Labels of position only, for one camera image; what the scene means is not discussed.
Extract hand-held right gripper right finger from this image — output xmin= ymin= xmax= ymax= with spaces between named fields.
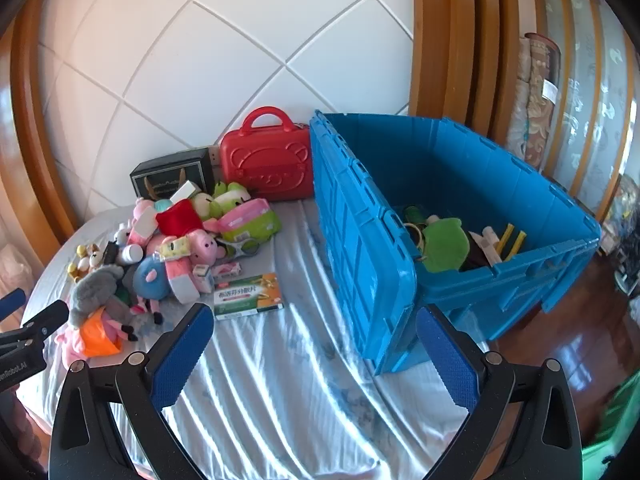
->
xmin=416 ymin=304 xmax=583 ymax=480

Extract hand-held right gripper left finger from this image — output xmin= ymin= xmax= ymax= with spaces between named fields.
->
xmin=48 ymin=302 xmax=216 ymax=480

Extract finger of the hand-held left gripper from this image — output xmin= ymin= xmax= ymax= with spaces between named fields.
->
xmin=0 ymin=287 xmax=27 ymax=320
xmin=0 ymin=300 xmax=70 ymax=356

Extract green orange medicine box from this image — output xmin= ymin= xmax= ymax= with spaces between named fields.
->
xmin=212 ymin=272 xmax=286 ymax=322

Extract blue plastic storage crate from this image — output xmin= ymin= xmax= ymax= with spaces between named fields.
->
xmin=308 ymin=109 xmax=602 ymax=377

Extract person's left hand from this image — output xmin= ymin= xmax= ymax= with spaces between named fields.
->
xmin=0 ymin=382 xmax=51 ymax=480

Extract light pink plush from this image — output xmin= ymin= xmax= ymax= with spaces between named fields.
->
xmin=56 ymin=327 xmax=88 ymax=365

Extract grey plush toy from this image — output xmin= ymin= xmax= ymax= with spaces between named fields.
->
xmin=67 ymin=265 xmax=133 ymax=331

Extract small pig plush black feet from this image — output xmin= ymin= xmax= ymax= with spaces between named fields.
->
xmin=102 ymin=305 xmax=166 ymax=342

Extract brown bear plush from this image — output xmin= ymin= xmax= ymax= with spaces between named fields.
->
xmin=67 ymin=242 xmax=108 ymax=281

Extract pink tissue pack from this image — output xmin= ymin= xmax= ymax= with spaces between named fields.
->
xmin=162 ymin=247 xmax=199 ymax=305
xmin=131 ymin=207 xmax=162 ymax=242

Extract round blue plush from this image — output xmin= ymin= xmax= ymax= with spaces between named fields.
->
xmin=134 ymin=255 xmax=168 ymax=301

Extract green plush toy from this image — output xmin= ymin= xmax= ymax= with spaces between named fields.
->
xmin=420 ymin=217 xmax=471 ymax=273

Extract yellow strip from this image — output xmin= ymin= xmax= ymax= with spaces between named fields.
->
xmin=501 ymin=231 xmax=528 ymax=262
xmin=495 ymin=222 xmax=516 ymax=257

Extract pink pig plush red dress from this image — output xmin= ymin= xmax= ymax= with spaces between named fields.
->
xmin=156 ymin=199 xmax=226 ymax=267

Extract pink green soft packet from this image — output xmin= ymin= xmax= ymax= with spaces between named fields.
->
xmin=219 ymin=198 xmax=282 ymax=243

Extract green frog plush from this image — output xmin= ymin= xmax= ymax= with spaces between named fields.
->
xmin=192 ymin=180 xmax=251 ymax=221

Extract person's green clothing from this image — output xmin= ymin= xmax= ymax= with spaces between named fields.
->
xmin=582 ymin=375 xmax=640 ymax=480

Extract black gift box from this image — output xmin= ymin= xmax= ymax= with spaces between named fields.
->
xmin=130 ymin=147 xmax=216 ymax=200

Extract red small suitcase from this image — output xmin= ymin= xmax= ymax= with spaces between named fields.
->
xmin=220 ymin=106 xmax=316 ymax=203

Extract rolled patterned quilt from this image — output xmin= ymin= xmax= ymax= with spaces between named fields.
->
xmin=505 ymin=32 xmax=563 ymax=168

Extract wooden framed glass door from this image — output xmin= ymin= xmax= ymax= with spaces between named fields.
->
xmin=409 ymin=0 xmax=640 ymax=221

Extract wooden wall trim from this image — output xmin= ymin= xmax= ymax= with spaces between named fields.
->
xmin=7 ymin=0 xmax=93 ymax=241

